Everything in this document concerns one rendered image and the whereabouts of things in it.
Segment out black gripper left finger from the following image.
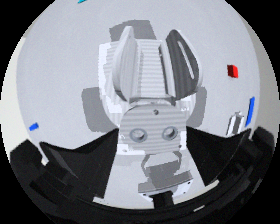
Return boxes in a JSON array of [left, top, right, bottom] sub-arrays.
[[39, 128, 119, 199]]

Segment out blue flat rectangular plate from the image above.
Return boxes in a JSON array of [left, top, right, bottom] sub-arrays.
[[244, 96, 255, 127]]

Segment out small red cube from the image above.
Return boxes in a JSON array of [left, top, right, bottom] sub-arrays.
[[227, 64, 239, 78]]

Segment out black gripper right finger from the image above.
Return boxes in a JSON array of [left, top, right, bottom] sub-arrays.
[[186, 126, 251, 187]]

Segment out blue long thin bar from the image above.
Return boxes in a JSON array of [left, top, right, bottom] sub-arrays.
[[30, 123, 39, 131]]

